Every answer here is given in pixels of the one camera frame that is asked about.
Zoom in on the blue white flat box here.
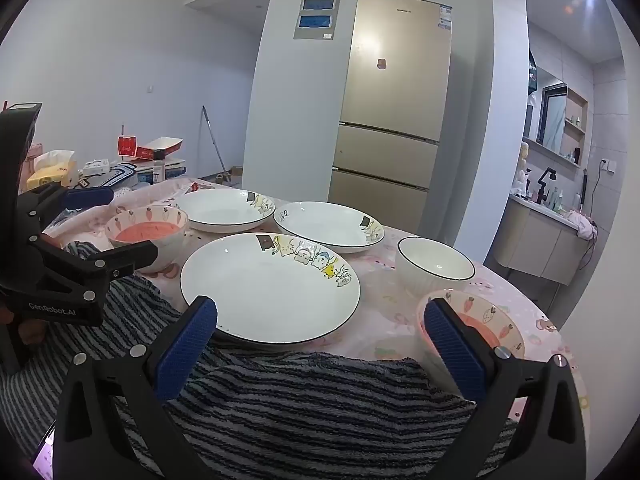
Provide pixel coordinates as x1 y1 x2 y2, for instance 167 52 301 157
137 159 187 183

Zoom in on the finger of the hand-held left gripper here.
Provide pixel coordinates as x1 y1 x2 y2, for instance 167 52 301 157
17 183 115 233
30 237 159 293

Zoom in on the white cartoon print plate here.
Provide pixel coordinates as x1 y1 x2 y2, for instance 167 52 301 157
180 232 361 345
273 201 386 254
170 188 277 233

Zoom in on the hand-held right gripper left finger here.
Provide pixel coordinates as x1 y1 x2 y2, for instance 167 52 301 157
52 296 218 480

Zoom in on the mop with long handle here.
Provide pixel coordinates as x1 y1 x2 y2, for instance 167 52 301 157
201 105 233 183

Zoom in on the pink cartoon tablecloth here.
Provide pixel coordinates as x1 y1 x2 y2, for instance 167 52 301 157
42 177 591 461

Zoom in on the smartphone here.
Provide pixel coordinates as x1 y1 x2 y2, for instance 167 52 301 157
32 422 57 480

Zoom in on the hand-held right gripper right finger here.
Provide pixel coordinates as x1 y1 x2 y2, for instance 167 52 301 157
424 297 588 480

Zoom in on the black faucet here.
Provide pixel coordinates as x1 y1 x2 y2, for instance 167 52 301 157
535 167 557 204

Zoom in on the row of toiletry bottles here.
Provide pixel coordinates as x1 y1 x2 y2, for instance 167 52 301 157
547 187 583 211

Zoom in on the pink carrot print bowl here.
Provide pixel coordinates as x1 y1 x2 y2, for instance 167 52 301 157
104 205 190 273
416 289 526 366

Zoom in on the yellow plush toy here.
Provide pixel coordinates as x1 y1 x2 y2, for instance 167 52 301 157
517 142 531 196

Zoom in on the bathroom mirror cabinet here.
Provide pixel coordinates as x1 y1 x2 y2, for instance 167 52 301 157
535 67 588 168

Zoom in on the dark hanging cloth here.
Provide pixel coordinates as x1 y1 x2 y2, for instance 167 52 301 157
527 50 541 106

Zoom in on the gold refrigerator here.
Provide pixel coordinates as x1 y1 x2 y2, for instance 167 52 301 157
328 0 454 238

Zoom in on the silver wall control panel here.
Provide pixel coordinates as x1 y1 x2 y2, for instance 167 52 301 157
292 0 342 42

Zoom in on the yellow tissue pack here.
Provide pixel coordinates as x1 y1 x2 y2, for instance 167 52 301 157
25 150 80 193

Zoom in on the beige bathroom vanity cabinet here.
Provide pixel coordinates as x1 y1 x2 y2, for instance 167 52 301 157
492 195 598 286

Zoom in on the red white cardboard box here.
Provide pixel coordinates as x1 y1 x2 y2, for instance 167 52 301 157
136 136 184 160

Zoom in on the white ribbed black-rimmed bowl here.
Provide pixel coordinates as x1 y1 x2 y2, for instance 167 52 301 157
396 236 476 297

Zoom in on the pink cloth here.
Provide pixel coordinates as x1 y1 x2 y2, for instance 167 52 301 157
565 210 598 241

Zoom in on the grey black striped towel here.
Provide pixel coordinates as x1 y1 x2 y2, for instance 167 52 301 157
0 241 518 480

